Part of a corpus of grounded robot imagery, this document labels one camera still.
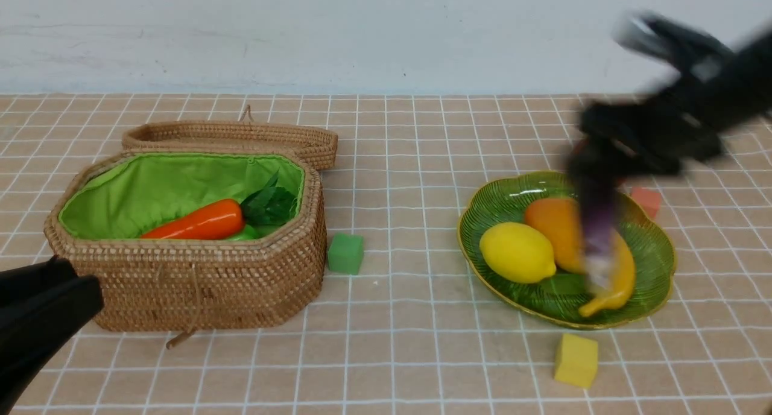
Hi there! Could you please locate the coral foam cube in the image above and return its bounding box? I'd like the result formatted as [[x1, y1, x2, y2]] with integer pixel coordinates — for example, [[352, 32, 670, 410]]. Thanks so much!
[[630, 186, 662, 220]]

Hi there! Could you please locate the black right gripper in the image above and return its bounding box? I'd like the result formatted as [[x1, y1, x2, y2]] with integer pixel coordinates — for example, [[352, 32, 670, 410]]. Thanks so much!
[[563, 41, 770, 182]]

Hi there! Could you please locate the green foam cube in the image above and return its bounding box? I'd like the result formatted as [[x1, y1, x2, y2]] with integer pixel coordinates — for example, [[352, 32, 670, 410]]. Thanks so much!
[[326, 232, 364, 276]]

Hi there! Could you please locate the checkered beige tablecloth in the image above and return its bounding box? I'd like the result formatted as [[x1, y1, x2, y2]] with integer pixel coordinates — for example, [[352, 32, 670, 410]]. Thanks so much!
[[1, 93, 770, 414]]

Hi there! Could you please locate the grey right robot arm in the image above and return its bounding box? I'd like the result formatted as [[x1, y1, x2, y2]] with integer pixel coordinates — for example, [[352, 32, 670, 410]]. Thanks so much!
[[567, 16, 771, 181]]

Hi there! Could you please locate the green leaf glass plate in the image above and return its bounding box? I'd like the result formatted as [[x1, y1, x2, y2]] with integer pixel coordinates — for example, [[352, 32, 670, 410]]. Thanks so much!
[[456, 171, 677, 330]]

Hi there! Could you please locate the orange yellow mango toy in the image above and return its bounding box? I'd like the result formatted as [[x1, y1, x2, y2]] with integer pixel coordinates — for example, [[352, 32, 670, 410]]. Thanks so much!
[[524, 196, 586, 275]]

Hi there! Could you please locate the yellow foam cube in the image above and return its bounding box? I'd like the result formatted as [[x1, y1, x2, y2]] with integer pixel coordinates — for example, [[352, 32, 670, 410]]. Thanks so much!
[[554, 333, 599, 388]]

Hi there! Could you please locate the yellow lemon toy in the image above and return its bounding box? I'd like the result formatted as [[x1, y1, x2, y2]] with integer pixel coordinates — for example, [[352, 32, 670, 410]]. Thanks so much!
[[479, 222, 557, 284]]

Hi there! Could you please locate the orange carrot toy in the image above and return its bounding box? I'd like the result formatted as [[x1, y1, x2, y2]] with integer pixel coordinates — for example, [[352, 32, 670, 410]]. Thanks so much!
[[140, 173, 302, 240]]

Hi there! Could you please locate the woven wicker basket green lining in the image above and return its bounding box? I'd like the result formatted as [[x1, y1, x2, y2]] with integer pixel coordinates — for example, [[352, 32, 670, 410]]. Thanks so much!
[[45, 150, 328, 333]]

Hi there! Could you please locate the yellow banana toy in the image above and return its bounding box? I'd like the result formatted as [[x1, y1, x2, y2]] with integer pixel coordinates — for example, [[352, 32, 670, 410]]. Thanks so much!
[[578, 230, 635, 318]]

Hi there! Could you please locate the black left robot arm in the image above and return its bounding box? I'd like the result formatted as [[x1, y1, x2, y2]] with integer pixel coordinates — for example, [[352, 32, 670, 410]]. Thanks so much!
[[1, 256, 104, 414]]

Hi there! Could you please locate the purple eggplant toy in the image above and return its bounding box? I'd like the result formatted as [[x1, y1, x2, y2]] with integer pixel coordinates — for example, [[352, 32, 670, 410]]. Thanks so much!
[[576, 176, 616, 294]]

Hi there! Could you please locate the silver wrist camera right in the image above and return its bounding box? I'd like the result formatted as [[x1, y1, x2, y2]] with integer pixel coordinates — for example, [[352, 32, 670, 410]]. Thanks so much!
[[613, 13, 734, 69]]

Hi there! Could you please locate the green cucumber toy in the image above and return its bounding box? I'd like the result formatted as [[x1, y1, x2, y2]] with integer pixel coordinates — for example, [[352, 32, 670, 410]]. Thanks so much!
[[226, 225, 262, 241]]

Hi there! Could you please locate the woven wicker basket lid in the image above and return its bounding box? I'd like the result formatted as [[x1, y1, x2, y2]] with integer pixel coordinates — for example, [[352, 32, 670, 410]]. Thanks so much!
[[122, 106, 338, 171]]

